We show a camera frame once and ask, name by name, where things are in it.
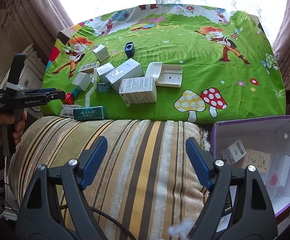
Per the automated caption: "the white ornate dresser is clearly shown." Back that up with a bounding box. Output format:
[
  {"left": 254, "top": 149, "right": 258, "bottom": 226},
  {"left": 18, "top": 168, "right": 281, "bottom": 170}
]
[{"left": 0, "top": 43, "right": 47, "bottom": 120}]

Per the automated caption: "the green cartoon tablecloth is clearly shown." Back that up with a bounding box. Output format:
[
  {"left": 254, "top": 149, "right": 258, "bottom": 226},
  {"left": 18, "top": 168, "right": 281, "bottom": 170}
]
[{"left": 42, "top": 4, "right": 286, "bottom": 124}]

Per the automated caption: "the beige kraft card box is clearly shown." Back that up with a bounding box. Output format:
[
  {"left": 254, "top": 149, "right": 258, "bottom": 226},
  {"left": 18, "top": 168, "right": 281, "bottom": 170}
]
[{"left": 234, "top": 149, "right": 271, "bottom": 173}]

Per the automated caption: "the small silver cube box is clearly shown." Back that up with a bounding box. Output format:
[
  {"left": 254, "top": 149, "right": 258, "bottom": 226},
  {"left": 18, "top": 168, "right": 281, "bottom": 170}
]
[{"left": 92, "top": 44, "right": 110, "bottom": 62}]

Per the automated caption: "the dark blue small box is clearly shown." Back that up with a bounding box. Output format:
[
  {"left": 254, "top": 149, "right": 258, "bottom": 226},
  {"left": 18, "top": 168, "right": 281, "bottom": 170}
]
[{"left": 124, "top": 42, "right": 135, "bottom": 59}]

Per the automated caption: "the white barcode box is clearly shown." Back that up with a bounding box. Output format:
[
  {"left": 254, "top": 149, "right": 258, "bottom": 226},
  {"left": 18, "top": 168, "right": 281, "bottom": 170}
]
[{"left": 219, "top": 140, "right": 247, "bottom": 164}]

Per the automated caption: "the white dental box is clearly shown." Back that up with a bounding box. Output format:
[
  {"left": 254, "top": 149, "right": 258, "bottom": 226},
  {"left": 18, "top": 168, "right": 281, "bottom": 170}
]
[{"left": 78, "top": 61, "right": 100, "bottom": 74}]

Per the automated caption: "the white plastic case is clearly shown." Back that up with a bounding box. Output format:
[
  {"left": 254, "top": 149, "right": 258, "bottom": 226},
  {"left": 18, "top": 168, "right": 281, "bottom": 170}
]
[{"left": 145, "top": 62, "right": 183, "bottom": 88}]

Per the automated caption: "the red small object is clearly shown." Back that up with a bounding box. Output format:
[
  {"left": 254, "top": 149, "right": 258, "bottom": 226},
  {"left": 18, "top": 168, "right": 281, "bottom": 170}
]
[{"left": 61, "top": 88, "right": 79, "bottom": 105}]

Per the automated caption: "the white box pink mark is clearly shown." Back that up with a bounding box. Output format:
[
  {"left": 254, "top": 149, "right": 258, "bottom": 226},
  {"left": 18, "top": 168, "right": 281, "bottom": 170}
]
[{"left": 265, "top": 155, "right": 290, "bottom": 187}]

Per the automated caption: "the white text-covered box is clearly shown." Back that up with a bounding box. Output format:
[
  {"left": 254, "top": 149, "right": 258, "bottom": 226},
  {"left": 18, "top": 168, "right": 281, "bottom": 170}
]
[{"left": 119, "top": 76, "right": 157, "bottom": 105}]

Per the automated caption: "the black cable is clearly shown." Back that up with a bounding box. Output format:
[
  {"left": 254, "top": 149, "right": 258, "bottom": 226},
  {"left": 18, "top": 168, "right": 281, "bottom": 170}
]
[{"left": 60, "top": 204, "right": 137, "bottom": 240}]

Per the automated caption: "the small white box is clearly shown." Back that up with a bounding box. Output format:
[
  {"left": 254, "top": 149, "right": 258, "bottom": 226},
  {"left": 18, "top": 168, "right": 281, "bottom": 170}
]
[
  {"left": 72, "top": 72, "right": 92, "bottom": 91},
  {"left": 97, "top": 62, "right": 114, "bottom": 83}
]

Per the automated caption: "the purple storage box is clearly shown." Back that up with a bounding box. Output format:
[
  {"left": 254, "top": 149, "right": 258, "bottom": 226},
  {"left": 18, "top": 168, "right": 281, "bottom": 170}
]
[{"left": 209, "top": 115, "right": 290, "bottom": 233}]

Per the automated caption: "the pink patterned curtain left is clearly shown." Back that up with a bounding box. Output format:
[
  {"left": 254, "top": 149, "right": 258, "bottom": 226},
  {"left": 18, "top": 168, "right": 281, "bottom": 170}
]
[{"left": 0, "top": 0, "right": 73, "bottom": 59}]

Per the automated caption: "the teal small basket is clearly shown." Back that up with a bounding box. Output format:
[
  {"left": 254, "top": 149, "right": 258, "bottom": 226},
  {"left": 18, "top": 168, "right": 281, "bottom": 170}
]
[{"left": 97, "top": 83, "right": 111, "bottom": 93}]

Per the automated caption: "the white YSL box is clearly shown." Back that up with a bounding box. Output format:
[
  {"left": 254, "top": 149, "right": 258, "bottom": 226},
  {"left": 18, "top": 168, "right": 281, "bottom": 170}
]
[{"left": 105, "top": 58, "right": 143, "bottom": 93}]

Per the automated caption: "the small white open box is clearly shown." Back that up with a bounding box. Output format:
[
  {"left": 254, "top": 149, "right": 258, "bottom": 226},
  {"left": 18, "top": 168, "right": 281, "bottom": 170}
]
[{"left": 97, "top": 62, "right": 114, "bottom": 83}]

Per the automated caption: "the striped sofa cushion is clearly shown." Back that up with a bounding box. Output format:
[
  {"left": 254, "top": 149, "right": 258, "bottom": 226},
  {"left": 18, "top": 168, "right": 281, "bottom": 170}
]
[{"left": 8, "top": 116, "right": 208, "bottom": 239}]

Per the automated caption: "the white long box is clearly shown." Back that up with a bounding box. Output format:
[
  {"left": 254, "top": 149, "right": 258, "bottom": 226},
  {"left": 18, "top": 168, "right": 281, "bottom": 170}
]
[{"left": 60, "top": 105, "right": 82, "bottom": 119}]

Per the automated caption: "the teal toothpaste box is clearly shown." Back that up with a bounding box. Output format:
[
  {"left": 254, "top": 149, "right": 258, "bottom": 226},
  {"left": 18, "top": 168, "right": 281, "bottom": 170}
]
[{"left": 73, "top": 106, "right": 107, "bottom": 121}]

